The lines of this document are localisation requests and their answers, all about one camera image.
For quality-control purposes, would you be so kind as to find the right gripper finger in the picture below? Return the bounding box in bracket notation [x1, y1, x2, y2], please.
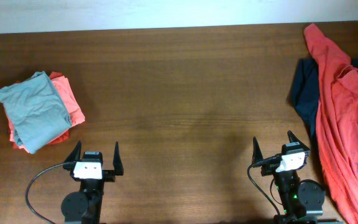
[252, 137, 264, 165]
[287, 130, 310, 151]

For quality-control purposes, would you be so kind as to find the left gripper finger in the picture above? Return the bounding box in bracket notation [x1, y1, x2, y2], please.
[112, 141, 124, 175]
[63, 141, 81, 170]

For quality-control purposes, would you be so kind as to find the orange printed t-shirt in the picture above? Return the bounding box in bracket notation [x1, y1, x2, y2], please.
[303, 24, 358, 223]

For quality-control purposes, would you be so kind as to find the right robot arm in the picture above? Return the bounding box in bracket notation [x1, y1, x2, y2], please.
[247, 131, 326, 224]

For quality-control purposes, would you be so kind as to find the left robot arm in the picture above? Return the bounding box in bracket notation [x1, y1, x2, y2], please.
[61, 142, 124, 224]

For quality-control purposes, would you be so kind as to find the folded pink shirt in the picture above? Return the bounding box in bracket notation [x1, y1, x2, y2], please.
[8, 76, 86, 154]

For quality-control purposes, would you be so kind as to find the navy blue garment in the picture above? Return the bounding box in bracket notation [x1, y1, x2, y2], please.
[290, 58, 358, 143]

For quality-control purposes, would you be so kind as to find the folded grey shirt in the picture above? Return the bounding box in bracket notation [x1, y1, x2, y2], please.
[0, 72, 72, 154]

